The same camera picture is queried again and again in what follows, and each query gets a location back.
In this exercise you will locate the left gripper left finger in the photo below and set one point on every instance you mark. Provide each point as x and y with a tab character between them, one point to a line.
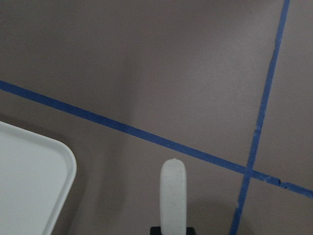
155	231

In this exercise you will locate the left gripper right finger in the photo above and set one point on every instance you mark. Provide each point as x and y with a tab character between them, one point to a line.
190	231

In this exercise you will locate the white ceramic spoon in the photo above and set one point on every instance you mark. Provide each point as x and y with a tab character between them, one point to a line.
173	198

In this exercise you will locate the white rectangular tray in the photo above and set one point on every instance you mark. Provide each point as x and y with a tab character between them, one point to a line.
36	174

